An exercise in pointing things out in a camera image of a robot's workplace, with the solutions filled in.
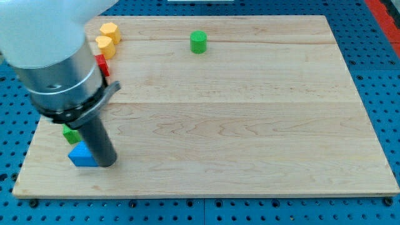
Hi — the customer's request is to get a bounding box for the black clamp with lever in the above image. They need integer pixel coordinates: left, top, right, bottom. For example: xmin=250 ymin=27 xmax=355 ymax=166
xmin=37 ymin=81 xmax=121 ymax=129

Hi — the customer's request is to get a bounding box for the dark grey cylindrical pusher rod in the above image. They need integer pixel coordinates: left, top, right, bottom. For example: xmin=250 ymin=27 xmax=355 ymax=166
xmin=78 ymin=116 xmax=117 ymax=168

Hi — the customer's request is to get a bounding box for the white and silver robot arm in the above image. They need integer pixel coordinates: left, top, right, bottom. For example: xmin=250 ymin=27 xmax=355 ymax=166
xmin=1 ymin=0 xmax=117 ymax=111

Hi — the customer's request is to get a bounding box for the wooden board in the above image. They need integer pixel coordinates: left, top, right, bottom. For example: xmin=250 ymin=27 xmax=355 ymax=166
xmin=13 ymin=16 xmax=399 ymax=199

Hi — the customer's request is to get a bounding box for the green cylinder block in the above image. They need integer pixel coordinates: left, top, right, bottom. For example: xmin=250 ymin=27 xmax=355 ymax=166
xmin=190 ymin=30 xmax=208 ymax=54

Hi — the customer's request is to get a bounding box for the red block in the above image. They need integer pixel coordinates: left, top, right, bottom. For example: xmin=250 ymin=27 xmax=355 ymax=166
xmin=94 ymin=54 xmax=110 ymax=77

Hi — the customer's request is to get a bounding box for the yellow heart block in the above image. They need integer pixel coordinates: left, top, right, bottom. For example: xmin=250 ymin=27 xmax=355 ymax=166
xmin=95 ymin=36 xmax=116 ymax=59

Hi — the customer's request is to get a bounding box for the blue triangle block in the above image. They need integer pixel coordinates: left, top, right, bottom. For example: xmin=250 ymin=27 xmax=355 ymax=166
xmin=68 ymin=141 xmax=98 ymax=167

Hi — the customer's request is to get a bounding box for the yellow hexagon block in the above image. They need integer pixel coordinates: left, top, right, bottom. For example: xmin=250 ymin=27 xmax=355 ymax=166
xmin=99 ymin=22 xmax=121 ymax=44

